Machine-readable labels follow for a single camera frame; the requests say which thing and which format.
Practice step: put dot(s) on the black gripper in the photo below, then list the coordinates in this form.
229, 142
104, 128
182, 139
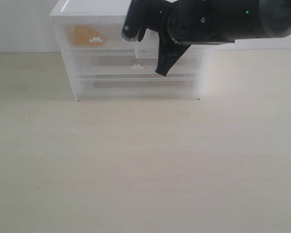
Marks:
153, 15

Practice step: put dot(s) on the orange item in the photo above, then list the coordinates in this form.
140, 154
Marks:
84, 35

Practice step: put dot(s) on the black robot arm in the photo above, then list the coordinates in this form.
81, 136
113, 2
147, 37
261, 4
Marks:
183, 23

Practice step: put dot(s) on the white plastic drawer cabinet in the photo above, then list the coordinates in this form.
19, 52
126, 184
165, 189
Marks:
109, 12

